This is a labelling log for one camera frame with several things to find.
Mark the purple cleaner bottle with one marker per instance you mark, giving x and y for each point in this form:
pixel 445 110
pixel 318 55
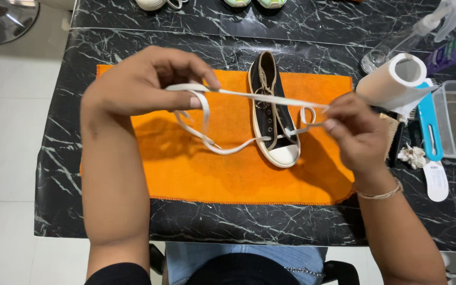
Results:
pixel 453 49

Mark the black brush beige bristles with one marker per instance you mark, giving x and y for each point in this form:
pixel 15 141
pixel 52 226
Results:
pixel 394 136

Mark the person's right hand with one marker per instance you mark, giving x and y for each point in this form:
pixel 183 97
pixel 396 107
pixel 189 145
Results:
pixel 360 134

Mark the chrome chair base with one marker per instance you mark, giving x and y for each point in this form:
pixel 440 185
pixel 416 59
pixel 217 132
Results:
pixel 2 19

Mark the person's blue jeans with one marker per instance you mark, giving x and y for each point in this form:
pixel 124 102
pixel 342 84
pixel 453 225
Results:
pixel 220 257

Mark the person's left hand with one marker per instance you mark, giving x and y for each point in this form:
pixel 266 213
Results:
pixel 133 85

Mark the clear spray bottle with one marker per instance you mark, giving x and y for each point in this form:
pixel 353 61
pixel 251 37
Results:
pixel 406 39

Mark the white paper towel roll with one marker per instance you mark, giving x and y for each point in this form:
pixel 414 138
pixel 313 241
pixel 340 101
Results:
pixel 386 87

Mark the crumpled white tissue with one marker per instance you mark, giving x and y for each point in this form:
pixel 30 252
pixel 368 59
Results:
pixel 413 156

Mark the orange cloth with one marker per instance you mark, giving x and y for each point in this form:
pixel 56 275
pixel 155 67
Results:
pixel 212 174

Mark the black canvas sneaker white toe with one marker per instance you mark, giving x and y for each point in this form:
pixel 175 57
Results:
pixel 269 122

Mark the white shoelace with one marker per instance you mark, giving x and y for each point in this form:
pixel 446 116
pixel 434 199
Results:
pixel 251 95

